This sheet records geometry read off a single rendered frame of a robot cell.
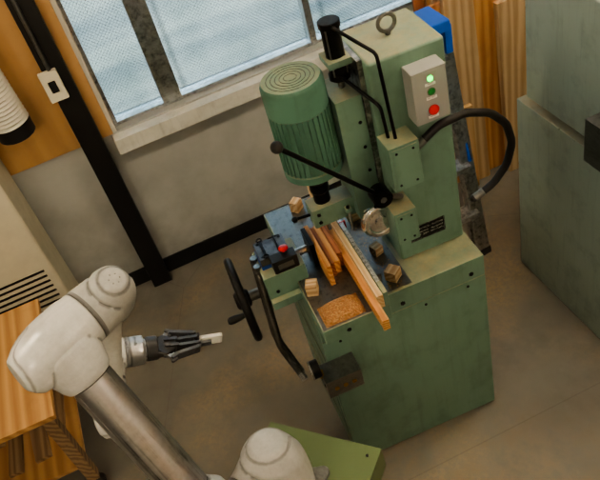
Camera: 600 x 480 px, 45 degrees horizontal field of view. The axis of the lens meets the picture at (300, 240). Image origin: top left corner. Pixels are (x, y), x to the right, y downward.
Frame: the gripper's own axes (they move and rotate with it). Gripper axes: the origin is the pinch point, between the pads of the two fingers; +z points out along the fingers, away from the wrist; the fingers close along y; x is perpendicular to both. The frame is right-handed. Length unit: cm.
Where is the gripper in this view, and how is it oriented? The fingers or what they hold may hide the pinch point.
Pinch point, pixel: (210, 338)
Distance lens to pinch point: 229.2
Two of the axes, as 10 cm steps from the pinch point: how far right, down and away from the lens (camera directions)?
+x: -1.1, 8.0, 5.9
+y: -3.2, -5.9, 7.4
